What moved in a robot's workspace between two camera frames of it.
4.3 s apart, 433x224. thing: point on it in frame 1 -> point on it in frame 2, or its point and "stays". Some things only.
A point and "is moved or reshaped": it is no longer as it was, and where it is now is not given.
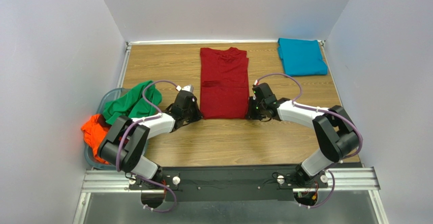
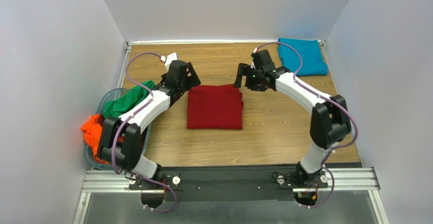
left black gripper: [195, 114] -> [187, 81]
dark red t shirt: [224, 88] is moved or reshaped
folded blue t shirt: [301, 57] stays
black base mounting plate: [231, 184] stays
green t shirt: [131, 103] stays
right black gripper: [253, 113] -> [249, 75]
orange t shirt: [94, 131] stays
